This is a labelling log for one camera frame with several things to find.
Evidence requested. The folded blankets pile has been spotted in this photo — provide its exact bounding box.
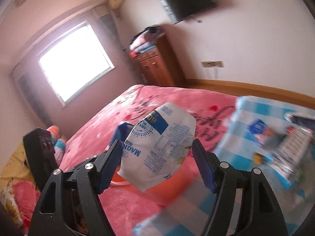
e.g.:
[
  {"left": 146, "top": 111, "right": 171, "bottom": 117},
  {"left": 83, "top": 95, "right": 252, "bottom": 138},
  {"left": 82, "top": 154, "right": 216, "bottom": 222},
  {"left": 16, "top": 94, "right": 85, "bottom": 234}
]
[{"left": 129, "top": 25, "right": 165, "bottom": 52}]

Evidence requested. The wall power outlet strip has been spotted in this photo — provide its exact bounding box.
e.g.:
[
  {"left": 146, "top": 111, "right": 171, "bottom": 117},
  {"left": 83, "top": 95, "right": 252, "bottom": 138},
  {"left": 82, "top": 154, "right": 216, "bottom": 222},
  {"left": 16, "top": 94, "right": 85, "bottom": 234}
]
[{"left": 201, "top": 61, "right": 224, "bottom": 68}]

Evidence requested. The brown wooden cabinet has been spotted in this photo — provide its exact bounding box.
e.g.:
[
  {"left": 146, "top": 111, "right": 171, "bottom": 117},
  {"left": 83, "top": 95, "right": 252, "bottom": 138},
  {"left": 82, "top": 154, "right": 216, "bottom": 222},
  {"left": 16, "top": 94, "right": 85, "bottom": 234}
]
[{"left": 133, "top": 36, "right": 186, "bottom": 87}]

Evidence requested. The wall mounted black television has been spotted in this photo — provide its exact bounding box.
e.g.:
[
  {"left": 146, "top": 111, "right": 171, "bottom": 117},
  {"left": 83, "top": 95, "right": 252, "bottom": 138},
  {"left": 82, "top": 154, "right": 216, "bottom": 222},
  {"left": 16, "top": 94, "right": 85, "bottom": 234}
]
[{"left": 160, "top": 0, "right": 217, "bottom": 24}]

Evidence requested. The blue small snack box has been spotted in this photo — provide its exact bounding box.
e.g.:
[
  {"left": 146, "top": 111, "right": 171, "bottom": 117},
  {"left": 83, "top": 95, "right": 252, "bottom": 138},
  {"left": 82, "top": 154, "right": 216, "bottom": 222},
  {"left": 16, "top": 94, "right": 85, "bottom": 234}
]
[{"left": 247, "top": 119, "right": 277, "bottom": 145}]

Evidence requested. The black silver foil wrapper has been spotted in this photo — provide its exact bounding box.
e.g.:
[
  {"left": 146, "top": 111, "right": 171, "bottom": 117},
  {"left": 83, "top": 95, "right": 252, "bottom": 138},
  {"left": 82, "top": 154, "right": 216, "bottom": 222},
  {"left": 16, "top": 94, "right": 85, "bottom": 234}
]
[{"left": 273, "top": 112, "right": 314, "bottom": 166}]

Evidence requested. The orange plastic trash bucket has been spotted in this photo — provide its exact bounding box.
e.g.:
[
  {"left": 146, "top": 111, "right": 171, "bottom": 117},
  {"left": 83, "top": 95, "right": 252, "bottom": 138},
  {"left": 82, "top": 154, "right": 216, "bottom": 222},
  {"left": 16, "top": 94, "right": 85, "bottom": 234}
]
[{"left": 110, "top": 179, "right": 131, "bottom": 188}]

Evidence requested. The bright window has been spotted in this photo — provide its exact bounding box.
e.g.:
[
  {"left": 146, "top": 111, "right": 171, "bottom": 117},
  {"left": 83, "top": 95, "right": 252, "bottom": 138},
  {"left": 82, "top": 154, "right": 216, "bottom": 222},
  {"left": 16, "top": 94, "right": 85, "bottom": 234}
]
[{"left": 38, "top": 22, "right": 115, "bottom": 105}]

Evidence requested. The pink fleece bed blanket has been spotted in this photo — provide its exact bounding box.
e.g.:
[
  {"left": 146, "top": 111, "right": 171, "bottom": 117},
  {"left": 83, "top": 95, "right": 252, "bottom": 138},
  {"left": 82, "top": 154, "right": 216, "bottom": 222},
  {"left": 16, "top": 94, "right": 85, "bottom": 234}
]
[{"left": 23, "top": 85, "right": 236, "bottom": 235}]

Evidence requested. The floral pillow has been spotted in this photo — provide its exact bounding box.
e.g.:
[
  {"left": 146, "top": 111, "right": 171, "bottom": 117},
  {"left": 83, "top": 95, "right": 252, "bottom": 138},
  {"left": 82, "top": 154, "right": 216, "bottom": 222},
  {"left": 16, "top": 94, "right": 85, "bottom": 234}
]
[{"left": 1, "top": 181, "right": 23, "bottom": 228}]

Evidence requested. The grey checkered curtain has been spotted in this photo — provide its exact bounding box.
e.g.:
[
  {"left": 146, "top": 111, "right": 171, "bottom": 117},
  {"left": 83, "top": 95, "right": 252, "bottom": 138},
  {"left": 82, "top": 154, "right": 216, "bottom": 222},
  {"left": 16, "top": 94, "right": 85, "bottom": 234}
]
[{"left": 92, "top": 4, "right": 124, "bottom": 51}]

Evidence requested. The white blue plastic bag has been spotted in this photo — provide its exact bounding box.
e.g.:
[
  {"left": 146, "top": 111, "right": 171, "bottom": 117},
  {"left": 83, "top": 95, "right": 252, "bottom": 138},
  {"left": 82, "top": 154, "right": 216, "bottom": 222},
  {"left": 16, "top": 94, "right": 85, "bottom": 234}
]
[{"left": 118, "top": 102, "right": 196, "bottom": 192}]

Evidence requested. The blue white checkered cloth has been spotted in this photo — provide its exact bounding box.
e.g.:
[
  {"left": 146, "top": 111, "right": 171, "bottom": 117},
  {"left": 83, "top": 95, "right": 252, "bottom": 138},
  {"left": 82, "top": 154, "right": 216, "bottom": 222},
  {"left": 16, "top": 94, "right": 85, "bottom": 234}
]
[{"left": 132, "top": 96, "right": 314, "bottom": 235}]

